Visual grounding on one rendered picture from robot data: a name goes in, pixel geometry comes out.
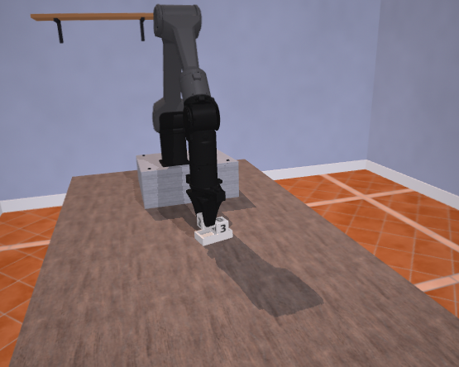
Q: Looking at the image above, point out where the white cube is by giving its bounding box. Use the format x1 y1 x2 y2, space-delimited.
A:
211 217 229 234
197 212 215 231

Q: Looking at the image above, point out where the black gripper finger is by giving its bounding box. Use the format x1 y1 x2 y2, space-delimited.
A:
196 193 222 227
186 189 205 216

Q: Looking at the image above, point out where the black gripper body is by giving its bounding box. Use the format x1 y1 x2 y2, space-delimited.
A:
186 163 226 203

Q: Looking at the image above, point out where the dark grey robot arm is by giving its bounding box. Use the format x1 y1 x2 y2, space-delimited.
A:
152 4 220 167

